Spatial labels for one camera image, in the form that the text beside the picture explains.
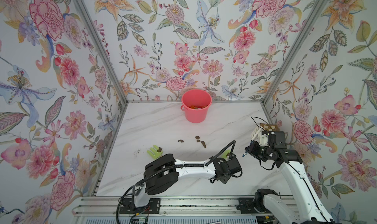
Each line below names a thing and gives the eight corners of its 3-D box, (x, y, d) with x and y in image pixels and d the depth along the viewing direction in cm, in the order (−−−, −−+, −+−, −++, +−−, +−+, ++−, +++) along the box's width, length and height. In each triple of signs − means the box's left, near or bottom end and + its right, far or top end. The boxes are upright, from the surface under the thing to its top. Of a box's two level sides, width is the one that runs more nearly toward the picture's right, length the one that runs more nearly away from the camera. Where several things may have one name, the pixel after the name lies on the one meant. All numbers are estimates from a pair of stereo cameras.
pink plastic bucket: (181, 126, 108) (180, 109, 95) (182, 105, 122) (181, 89, 108) (210, 126, 108) (213, 109, 95) (208, 105, 121) (210, 89, 108)
